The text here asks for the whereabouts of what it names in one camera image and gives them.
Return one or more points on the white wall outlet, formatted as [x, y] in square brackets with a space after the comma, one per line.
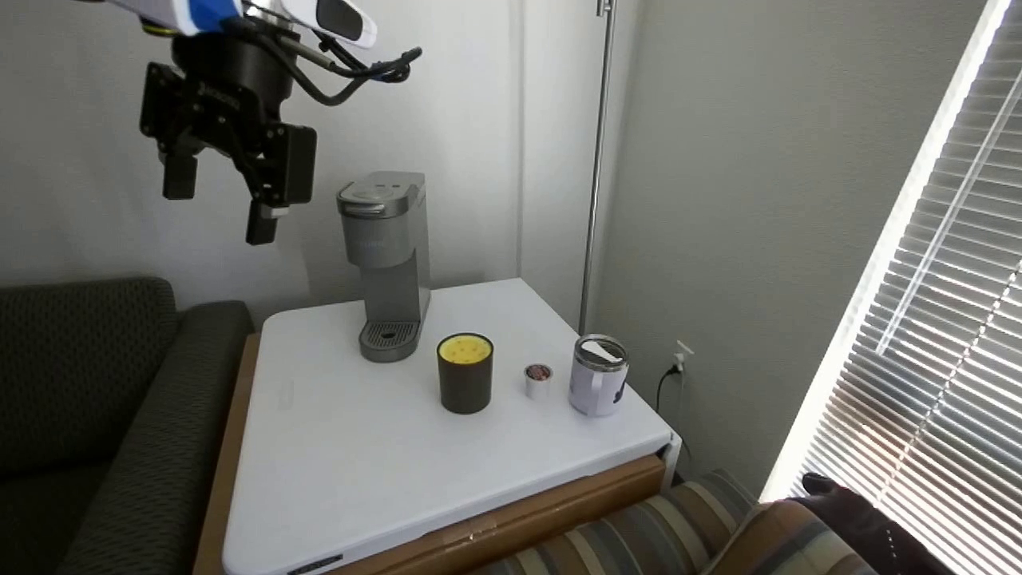
[685, 355]

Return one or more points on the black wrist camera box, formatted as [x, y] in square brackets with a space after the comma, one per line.
[157, 100]

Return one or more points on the thin metal pole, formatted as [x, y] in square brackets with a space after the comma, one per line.
[596, 160]

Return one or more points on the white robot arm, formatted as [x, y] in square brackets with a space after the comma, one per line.
[226, 65]

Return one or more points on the white window blinds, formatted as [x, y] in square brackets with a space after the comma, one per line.
[946, 340]

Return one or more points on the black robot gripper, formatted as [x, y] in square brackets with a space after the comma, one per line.
[225, 123]

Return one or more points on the small coffee pod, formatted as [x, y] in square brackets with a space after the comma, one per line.
[536, 385]

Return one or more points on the striped armchair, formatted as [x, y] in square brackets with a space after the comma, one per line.
[659, 538]

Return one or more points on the dark brown cloth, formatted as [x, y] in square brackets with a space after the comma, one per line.
[873, 531]

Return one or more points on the dark gray couch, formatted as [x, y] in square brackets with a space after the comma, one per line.
[95, 426]

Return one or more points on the silver tumbler with lid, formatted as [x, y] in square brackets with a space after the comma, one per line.
[596, 385]

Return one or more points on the gray Keurig coffee maker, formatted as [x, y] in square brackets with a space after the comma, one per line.
[385, 242]

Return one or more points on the black cup yellow inside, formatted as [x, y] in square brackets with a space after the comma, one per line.
[465, 385]

